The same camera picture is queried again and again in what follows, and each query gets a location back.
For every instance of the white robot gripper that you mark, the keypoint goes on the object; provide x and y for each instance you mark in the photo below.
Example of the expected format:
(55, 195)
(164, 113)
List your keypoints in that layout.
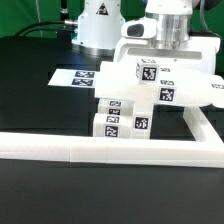
(166, 50)

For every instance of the white tagged cube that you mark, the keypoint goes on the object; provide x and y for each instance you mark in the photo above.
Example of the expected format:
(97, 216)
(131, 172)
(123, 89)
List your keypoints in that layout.
(147, 70)

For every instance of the black antenna post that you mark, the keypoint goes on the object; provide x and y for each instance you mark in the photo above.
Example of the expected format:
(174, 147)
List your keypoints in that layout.
(64, 33)

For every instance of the white U-shaped fixture frame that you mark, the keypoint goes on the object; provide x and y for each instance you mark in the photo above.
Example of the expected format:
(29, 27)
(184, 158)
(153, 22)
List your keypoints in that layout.
(205, 150)

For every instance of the white marker sheet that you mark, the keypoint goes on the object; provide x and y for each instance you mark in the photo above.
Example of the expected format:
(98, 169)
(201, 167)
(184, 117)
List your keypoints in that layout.
(73, 78)

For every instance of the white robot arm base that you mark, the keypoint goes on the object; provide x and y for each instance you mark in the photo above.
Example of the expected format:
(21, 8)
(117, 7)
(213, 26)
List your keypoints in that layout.
(99, 25)

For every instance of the white chair back frame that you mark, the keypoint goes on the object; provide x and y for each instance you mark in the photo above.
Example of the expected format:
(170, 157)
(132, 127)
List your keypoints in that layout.
(175, 86)

